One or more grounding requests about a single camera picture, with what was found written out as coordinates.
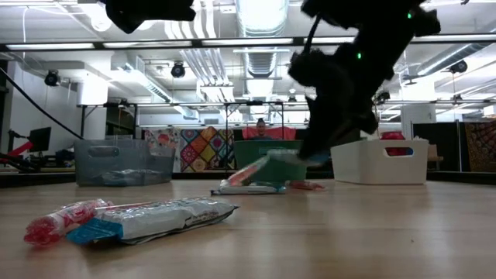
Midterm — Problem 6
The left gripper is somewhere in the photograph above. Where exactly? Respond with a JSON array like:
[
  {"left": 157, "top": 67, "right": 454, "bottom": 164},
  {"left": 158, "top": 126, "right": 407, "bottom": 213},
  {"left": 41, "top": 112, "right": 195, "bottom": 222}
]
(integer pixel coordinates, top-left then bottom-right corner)
[{"left": 104, "top": 0, "right": 198, "bottom": 35}]

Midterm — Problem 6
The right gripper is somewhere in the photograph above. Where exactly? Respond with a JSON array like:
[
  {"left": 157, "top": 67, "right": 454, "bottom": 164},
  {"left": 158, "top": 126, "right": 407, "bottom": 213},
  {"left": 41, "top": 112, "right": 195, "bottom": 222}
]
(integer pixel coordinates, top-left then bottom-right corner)
[{"left": 300, "top": 42, "right": 392, "bottom": 160}]

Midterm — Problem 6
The red white candy roll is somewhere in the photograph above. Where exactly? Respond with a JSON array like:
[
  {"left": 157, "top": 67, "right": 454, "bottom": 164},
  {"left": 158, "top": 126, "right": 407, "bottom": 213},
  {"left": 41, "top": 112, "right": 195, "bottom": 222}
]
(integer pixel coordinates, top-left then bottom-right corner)
[
  {"left": 287, "top": 180, "right": 327, "bottom": 191},
  {"left": 227, "top": 156, "right": 271, "bottom": 188},
  {"left": 22, "top": 198, "right": 114, "bottom": 246}
]

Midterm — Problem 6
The red cloth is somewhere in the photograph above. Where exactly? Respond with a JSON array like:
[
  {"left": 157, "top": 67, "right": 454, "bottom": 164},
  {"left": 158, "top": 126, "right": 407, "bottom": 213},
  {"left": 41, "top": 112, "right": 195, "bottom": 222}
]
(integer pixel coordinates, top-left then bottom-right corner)
[{"left": 242, "top": 126, "right": 298, "bottom": 141}]

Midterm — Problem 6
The white plastic bin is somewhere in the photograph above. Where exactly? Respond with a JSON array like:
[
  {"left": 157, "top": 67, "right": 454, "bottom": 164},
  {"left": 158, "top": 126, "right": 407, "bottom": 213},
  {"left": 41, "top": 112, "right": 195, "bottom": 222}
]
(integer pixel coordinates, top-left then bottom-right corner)
[{"left": 329, "top": 138, "right": 430, "bottom": 185}]

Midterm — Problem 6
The person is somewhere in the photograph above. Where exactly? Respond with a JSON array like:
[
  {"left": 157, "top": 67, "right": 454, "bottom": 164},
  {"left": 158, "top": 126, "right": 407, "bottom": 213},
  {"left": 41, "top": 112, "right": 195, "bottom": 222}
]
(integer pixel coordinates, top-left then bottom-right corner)
[{"left": 250, "top": 117, "right": 275, "bottom": 140}]

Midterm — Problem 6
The black metal stand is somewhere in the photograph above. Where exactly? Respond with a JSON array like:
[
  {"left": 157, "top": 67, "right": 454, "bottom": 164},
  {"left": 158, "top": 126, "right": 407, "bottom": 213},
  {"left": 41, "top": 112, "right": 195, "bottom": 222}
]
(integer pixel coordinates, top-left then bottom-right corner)
[{"left": 222, "top": 99, "right": 286, "bottom": 171}]

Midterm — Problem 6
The green plastic bin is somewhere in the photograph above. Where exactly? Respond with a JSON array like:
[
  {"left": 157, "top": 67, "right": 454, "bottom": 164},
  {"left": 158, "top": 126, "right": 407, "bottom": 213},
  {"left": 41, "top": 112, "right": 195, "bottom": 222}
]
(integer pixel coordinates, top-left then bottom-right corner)
[{"left": 233, "top": 139, "right": 311, "bottom": 183}]

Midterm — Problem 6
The white pillar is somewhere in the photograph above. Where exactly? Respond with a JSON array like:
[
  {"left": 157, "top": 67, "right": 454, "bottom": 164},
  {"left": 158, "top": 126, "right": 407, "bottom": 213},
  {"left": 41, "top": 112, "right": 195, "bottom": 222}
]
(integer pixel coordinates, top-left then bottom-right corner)
[{"left": 400, "top": 103, "right": 438, "bottom": 141}]

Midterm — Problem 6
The tan cardboard box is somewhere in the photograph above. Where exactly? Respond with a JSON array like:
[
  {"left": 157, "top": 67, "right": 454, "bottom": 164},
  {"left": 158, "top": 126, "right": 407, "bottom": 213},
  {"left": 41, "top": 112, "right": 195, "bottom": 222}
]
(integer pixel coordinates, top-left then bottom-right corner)
[{"left": 427, "top": 143, "right": 445, "bottom": 163}]

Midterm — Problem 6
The black partition panel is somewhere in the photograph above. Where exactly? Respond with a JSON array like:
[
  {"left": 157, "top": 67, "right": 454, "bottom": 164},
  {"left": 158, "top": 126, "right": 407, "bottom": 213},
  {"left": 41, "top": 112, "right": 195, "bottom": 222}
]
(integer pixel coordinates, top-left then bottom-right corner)
[{"left": 412, "top": 122, "right": 462, "bottom": 172}]

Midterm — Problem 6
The colourful patchwork quilt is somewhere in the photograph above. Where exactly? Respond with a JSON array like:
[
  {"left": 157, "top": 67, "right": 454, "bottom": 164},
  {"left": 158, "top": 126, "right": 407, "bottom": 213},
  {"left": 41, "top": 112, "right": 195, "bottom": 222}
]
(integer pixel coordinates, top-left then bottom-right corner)
[{"left": 143, "top": 126, "right": 236, "bottom": 174}]

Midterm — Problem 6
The grey translucent plastic bin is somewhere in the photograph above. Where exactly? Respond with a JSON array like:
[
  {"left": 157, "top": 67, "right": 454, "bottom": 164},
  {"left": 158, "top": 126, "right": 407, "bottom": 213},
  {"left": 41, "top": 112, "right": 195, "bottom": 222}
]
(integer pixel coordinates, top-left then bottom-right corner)
[{"left": 73, "top": 138, "right": 176, "bottom": 188}]

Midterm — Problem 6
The dark patterned tapestry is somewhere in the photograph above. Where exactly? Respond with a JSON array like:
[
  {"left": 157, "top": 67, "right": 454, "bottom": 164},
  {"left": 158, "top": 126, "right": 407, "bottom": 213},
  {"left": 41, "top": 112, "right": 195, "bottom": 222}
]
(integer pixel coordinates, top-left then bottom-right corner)
[{"left": 463, "top": 121, "right": 496, "bottom": 172}]

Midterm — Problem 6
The small black monitor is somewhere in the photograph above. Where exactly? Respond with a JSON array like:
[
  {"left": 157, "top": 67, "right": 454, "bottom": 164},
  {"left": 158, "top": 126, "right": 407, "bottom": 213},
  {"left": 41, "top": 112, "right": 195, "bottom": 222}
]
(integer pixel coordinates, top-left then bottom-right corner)
[{"left": 27, "top": 126, "right": 52, "bottom": 153}]

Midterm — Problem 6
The red lever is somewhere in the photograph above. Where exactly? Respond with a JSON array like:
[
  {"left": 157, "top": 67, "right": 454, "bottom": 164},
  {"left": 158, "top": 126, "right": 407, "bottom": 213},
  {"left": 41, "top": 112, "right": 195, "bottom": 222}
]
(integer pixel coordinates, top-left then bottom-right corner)
[{"left": 7, "top": 139, "right": 35, "bottom": 158}]

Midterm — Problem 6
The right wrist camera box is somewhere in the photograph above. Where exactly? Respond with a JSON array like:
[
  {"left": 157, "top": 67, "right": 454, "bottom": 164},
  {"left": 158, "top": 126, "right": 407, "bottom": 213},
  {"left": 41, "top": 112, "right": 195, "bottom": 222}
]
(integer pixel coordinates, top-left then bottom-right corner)
[{"left": 288, "top": 50, "right": 322, "bottom": 88}]

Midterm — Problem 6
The round silver ceiling duct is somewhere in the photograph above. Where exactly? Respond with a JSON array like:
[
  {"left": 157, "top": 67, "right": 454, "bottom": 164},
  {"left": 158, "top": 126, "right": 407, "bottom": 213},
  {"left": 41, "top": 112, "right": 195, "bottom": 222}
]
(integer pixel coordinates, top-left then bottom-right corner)
[{"left": 235, "top": 0, "right": 291, "bottom": 78}]

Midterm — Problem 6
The black slanting cable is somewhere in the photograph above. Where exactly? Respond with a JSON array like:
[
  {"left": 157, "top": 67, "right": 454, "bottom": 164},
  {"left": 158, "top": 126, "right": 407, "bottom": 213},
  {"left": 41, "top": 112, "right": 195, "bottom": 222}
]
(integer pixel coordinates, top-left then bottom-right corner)
[{"left": 0, "top": 67, "right": 85, "bottom": 140}]

